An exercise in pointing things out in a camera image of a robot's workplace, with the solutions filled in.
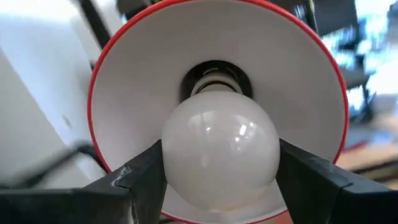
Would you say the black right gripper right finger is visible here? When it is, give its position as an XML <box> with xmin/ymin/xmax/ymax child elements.
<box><xmin>275</xmin><ymin>138</ymin><xmax>398</xmax><ymax>224</ymax></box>

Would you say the red desk lamp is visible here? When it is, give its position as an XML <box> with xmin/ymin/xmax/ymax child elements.
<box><xmin>86</xmin><ymin>0</ymin><xmax>349</xmax><ymax>224</ymax></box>

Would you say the white round lightbulb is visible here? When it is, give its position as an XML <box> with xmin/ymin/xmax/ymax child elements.
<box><xmin>160</xmin><ymin>90</ymin><xmax>281</xmax><ymax>215</ymax></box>

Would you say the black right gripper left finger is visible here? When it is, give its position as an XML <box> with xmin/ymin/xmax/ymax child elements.
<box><xmin>0</xmin><ymin>139</ymin><xmax>169</xmax><ymax>224</ymax></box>

